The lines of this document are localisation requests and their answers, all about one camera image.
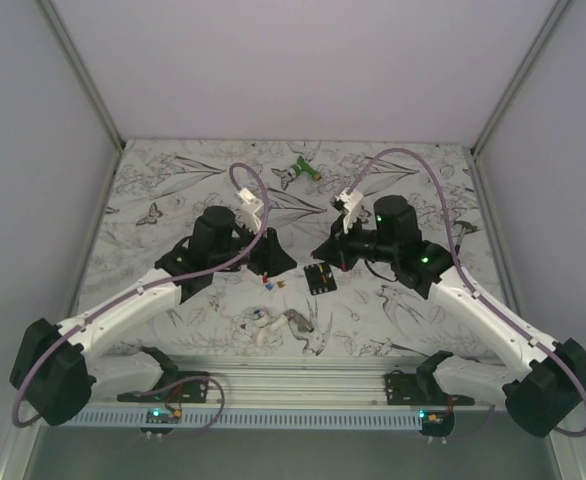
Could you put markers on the aluminium corner post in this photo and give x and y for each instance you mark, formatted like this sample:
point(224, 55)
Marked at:
point(523, 71)
point(71, 53)

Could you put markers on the left small circuit board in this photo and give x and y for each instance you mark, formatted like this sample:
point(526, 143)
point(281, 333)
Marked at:
point(163, 416)

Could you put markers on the right small circuit board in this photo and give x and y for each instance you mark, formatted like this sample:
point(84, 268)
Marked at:
point(435, 417)

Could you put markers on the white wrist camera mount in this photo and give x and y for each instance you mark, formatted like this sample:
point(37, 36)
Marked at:
point(251, 208)
point(349, 205)

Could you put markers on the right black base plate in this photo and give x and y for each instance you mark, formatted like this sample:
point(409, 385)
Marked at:
point(415, 389)

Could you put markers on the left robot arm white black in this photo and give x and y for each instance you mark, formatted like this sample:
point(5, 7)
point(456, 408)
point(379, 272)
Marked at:
point(51, 369)

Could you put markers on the black fuse box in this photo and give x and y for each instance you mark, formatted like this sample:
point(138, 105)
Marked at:
point(319, 286)

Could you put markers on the small circuit board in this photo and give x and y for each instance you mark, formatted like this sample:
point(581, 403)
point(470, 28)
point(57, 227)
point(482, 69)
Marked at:
point(435, 417)
point(163, 416)

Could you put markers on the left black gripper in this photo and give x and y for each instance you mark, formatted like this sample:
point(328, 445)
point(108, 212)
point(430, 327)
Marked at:
point(271, 259)

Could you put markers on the left aluminium corner post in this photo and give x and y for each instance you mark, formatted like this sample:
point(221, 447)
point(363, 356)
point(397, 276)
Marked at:
point(71, 53)

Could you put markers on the right aluminium corner post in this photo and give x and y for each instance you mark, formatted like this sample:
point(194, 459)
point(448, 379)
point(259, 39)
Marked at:
point(523, 71)

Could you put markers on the perforated grey cable duct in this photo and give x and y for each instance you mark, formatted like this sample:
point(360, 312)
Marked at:
point(251, 418)

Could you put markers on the floral printed table mat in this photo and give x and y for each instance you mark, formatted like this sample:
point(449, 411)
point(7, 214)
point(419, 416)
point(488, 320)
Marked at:
point(162, 187)

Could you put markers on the white pipe fitting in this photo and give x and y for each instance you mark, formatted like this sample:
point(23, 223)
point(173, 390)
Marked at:
point(264, 328)

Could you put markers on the aluminium rail frame front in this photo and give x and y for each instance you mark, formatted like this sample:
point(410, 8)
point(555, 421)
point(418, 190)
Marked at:
point(302, 380)

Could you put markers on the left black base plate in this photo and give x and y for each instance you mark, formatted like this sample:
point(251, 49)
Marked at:
point(175, 388)

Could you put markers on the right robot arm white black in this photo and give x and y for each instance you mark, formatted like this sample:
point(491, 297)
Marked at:
point(539, 381)

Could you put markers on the small grey hammer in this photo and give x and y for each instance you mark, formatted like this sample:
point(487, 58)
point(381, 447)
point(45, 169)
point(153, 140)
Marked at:
point(464, 229)

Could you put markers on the green spray nozzle toy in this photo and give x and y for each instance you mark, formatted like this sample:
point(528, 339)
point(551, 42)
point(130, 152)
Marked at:
point(301, 166)

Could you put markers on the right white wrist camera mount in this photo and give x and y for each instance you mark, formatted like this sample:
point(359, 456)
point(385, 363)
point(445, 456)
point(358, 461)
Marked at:
point(349, 205)

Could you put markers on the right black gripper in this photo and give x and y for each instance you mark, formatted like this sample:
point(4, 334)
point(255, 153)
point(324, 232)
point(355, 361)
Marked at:
point(336, 250)

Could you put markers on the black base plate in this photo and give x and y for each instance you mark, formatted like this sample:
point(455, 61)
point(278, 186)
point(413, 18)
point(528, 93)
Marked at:
point(415, 389)
point(175, 388)

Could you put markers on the grey metal bracket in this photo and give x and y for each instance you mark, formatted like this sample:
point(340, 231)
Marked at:
point(298, 324)

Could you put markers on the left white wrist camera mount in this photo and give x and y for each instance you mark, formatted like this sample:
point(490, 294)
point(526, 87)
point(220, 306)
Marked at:
point(251, 208)

